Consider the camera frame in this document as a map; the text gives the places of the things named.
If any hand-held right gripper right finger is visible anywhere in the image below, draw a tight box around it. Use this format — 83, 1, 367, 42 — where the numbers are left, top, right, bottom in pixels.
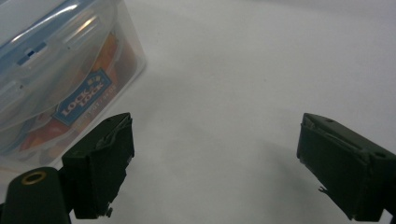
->
296, 112, 396, 222

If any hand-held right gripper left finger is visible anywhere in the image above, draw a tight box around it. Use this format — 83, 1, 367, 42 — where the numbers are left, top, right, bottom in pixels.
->
61, 112, 135, 220

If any clear plastic food container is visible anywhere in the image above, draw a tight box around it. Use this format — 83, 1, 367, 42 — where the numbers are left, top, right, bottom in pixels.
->
0, 0, 148, 167

